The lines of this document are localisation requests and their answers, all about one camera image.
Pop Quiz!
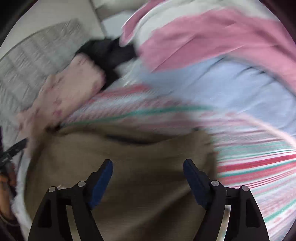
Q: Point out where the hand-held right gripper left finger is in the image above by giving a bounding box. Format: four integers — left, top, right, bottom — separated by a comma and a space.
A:
28, 159, 114, 241

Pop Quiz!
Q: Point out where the black garment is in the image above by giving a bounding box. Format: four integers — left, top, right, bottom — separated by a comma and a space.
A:
75, 38, 137, 90

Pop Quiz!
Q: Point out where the pink floral garment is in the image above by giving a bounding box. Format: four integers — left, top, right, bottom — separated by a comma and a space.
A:
16, 54, 107, 140

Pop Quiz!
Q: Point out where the striped bed sheet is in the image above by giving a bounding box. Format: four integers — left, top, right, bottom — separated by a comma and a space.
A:
62, 83, 296, 241

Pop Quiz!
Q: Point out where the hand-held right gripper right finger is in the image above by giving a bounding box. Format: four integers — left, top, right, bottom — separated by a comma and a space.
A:
183, 159, 270, 241

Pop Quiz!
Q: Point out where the light blue cloth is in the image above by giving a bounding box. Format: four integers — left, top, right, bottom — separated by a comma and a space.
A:
138, 57, 296, 135

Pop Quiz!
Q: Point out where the pink and grey comforter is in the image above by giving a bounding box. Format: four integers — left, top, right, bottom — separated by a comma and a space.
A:
119, 0, 296, 89

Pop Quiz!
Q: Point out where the grey quilted cover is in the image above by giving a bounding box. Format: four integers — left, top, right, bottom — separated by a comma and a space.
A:
0, 19, 102, 149

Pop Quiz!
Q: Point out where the olive fleece jacket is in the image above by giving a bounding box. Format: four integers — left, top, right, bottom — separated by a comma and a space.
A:
24, 125, 218, 241

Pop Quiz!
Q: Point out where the person's left hand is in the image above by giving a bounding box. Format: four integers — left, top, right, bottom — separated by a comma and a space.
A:
0, 162, 18, 223

